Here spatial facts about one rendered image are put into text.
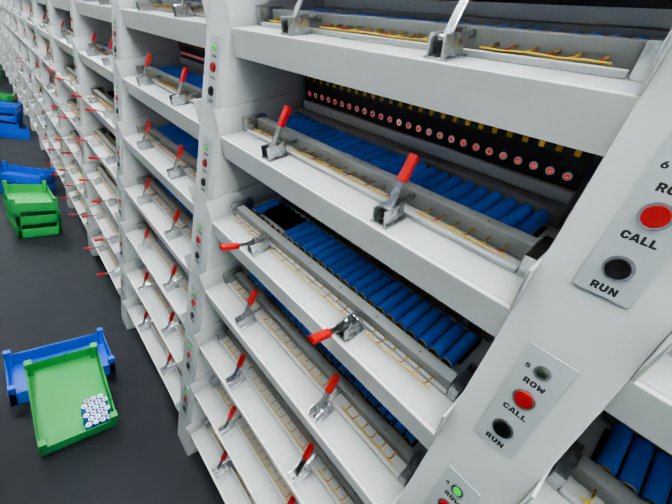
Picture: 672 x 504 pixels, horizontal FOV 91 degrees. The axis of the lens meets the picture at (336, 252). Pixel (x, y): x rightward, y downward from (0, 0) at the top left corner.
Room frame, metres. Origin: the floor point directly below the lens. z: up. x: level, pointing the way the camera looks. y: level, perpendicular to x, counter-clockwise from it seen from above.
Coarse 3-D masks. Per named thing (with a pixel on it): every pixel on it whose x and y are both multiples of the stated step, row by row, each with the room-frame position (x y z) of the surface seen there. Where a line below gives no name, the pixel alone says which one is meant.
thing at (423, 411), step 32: (256, 192) 0.75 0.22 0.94; (224, 224) 0.66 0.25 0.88; (256, 256) 0.57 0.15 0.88; (288, 288) 0.49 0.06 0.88; (320, 320) 0.43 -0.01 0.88; (352, 352) 0.38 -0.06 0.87; (384, 352) 0.38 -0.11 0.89; (480, 352) 0.40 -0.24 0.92; (384, 384) 0.34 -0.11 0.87; (416, 384) 0.34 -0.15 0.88; (416, 416) 0.30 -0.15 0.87
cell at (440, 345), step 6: (456, 324) 0.43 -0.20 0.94; (450, 330) 0.41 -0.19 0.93; (456, 330) 0.41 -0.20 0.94; (462, 330) 0.42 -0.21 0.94; (444, 336) 0.40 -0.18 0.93; (450, 336) 0.40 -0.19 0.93; (456, 336) 0.41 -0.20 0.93; (438, 342) 0.39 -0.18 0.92; (444, 342) 0.39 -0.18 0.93; (450, 342) 0.39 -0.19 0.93; (432, 348) 0.38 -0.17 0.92; (438, 348) 0.38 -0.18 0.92; (444, 348) 0.38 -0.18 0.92; (438, 354) 0.38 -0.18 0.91
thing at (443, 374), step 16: (240, 208) 0.69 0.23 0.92; (240, 224) 0.65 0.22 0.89; (256, 224) 0.63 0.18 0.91; (272, 240) 0.60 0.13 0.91; (288, 240) 0.59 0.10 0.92; (288, 256) 0.56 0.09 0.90; (304, 256) 0.54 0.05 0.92; (320, 272) 0.51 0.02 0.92; (320, 288) 0.48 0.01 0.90; (336, 288) 0.47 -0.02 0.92; (352, 304) 0.45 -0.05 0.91; (368, 304) 0.44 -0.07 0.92; (368, 320) 0.42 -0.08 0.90; (384, 320) 0.42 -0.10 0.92; (384, 336) 0.40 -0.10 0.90; (400, 336) 0.39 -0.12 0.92; (416, 352) 0.37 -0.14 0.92; (416, 368) 0.35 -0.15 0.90; (432, 368) 0.35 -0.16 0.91; (448, 368) 0.35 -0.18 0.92; (448, 384) 0.33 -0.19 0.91
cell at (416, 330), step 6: (432, 312) 0.44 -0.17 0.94; (438, 312) 0.45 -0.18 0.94; (420, 318) 0.43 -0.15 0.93; (426, 318) 0.43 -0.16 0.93; (432, 318) 0.43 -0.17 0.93; (438, 318) 0.44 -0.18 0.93; (414, 324) 0.42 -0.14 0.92; (420, 324) 0.42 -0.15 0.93; (426, 324) 0.42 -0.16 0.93; (432, 324) 0.43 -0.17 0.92; (408, 330) 0.41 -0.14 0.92; (414, 330) 0.41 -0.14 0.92; (420, 330) 0.41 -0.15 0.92; (414, 336) 0.40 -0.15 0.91
